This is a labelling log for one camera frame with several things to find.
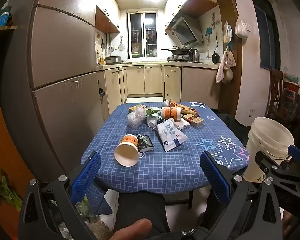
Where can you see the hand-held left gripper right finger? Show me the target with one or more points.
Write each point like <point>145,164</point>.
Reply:
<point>215,177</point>

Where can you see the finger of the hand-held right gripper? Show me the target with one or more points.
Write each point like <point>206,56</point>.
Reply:
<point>277,175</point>
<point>298,153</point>

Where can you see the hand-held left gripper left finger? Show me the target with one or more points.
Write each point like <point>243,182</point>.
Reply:
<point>86,177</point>

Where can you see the white plastic bucket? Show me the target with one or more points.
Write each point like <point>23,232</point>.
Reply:
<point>265,140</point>

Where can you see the golden cigarette box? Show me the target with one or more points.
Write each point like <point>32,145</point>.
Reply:
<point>197,122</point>

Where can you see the white blue printed pouch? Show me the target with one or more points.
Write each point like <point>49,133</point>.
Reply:
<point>170,136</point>

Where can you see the white pink medicine box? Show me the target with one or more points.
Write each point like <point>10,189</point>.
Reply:
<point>183,125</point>

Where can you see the clear plastic bag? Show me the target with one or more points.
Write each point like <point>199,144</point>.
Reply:
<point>136,118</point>

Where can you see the black trash bag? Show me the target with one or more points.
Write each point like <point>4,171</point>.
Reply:
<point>101,94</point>

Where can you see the person's left hand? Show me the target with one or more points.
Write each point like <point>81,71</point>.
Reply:
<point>132,230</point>

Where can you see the dark wooden sideboard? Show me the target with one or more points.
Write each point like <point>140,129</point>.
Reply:
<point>298,115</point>

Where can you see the table with blue checkered tablecloth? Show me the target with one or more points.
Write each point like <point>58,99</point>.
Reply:
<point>170,165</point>

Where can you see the orange white paper cup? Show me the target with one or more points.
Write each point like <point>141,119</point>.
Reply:
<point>126,152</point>
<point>171,113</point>

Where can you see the person's leg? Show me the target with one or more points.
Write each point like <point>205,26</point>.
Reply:
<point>140,207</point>

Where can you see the wooden chair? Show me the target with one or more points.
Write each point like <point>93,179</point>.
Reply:
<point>277,90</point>

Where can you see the dark cigarette pack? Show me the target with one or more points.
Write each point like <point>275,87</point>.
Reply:
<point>145,142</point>

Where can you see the red flower pot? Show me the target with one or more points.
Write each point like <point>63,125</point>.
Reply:
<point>292,85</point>

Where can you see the orange snack packet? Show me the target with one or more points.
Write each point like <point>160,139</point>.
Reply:
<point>186,108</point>

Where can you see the green leafy vegetable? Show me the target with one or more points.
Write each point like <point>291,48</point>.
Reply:
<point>6,192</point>

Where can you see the white medicine bottle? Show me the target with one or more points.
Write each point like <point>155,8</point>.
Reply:
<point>151,123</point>

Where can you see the yellow snack packet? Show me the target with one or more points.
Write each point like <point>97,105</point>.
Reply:
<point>134,108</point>

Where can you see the green white medicine box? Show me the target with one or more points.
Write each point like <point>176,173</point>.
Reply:
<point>153,113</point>

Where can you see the small white bottle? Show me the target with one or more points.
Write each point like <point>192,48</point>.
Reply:
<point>166,103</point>

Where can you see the pink hanging cloth bag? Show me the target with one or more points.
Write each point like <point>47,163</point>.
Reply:
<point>223,67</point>

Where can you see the brown refrigerator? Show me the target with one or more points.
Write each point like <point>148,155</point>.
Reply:
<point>60,67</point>

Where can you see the beige kitchen base cabinets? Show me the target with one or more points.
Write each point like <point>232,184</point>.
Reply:
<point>152,80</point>

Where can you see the yellow oil bottle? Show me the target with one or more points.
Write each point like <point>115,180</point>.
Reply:
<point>102,61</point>

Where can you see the silver cooking pot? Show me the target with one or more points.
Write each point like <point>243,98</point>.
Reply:
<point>113,60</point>

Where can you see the stainless steel kettle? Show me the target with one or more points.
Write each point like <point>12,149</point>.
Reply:
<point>195,55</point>

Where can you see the gas stove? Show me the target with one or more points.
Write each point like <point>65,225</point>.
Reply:
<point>177,58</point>

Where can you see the dark blue window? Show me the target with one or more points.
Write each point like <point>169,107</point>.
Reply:
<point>266,30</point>

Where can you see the black wok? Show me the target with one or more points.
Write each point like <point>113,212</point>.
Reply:
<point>176,50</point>

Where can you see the hanging strainer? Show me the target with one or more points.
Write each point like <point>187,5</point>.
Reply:
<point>121,46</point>

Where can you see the white hanging plastic bag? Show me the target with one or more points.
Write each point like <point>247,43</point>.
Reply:
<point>240,28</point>

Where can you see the yellowish hanging plastic bag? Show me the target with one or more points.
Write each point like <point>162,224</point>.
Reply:
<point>227,33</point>

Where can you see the range hood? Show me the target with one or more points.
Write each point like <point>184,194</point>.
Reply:
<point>186,31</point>

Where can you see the kitchen window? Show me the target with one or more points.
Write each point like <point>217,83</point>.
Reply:
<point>144,35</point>

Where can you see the flower wall stickers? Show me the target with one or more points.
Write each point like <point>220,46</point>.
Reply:
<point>209,31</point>

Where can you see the wall cabinet with wooden underside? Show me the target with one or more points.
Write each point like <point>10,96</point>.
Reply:
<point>106,21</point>

